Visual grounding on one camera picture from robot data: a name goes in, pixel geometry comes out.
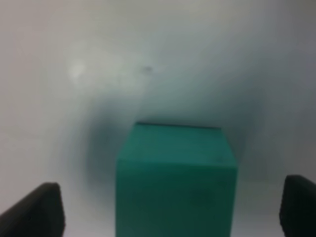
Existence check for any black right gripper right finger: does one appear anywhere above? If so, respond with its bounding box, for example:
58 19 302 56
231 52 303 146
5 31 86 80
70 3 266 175
279 175 316 237

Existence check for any green cube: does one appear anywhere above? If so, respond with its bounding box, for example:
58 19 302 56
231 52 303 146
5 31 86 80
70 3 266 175
115 123 238 237

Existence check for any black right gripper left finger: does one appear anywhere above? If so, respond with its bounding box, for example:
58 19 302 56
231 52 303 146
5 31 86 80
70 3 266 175
0 183 66 237

